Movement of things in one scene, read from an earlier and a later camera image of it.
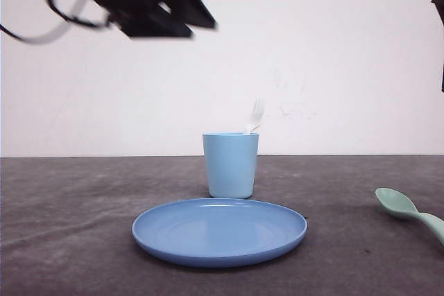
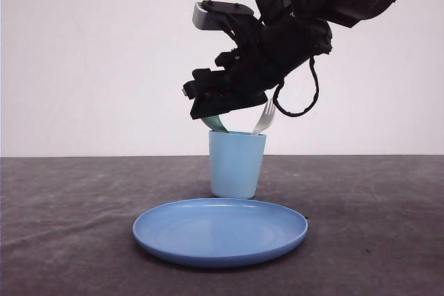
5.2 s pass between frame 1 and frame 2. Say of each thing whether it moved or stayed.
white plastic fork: moved
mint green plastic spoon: moved
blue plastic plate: stayed
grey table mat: stayed
